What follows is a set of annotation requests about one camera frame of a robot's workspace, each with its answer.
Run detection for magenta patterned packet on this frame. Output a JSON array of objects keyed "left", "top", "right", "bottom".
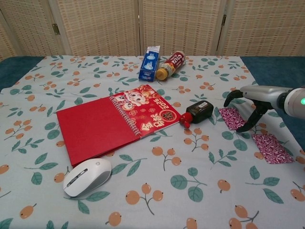
[
  {"left": 252, "top": 133, "right": 295, "bottom": 165},
  {"left": 218, "top": 107, "right": 246, "bottom": 131}
]

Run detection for red Costa coffee bottle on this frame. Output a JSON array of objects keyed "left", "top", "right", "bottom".
[{"left": 156, "top": 50, "right": 186, "bottom": 82}]

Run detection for blue toothpaste box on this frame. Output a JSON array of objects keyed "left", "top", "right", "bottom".
[{"left": 138, "top": 46, "right": 161, "bottom": 82}]

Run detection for woven bamboo folding screen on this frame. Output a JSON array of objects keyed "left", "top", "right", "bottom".
[{"left": 0, "top": 0, "right": 305, "bottom": 61}]

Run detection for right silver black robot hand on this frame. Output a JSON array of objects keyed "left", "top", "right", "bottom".
[{"left": 223, "top": 85, "right": 293, "bottom": 133}]

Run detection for red spiral desk calendar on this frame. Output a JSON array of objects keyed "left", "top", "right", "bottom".
[{"left": 56, "top": 84, "right": 181, "bottom": 168}]

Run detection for white computer mouse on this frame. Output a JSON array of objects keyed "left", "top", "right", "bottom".
[{"left": 62, "top": 158, "right": 112, "bottom": 198}]

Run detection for black ink bottle red cap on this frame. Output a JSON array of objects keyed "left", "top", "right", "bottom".
[{"left": 180, "top": 100, "right": 214, "bottom": 130}]

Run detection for floral print tablecloth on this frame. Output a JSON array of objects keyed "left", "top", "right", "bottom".
[{"left": 0, "top": 54, "right": 305, "bottom": 229}]

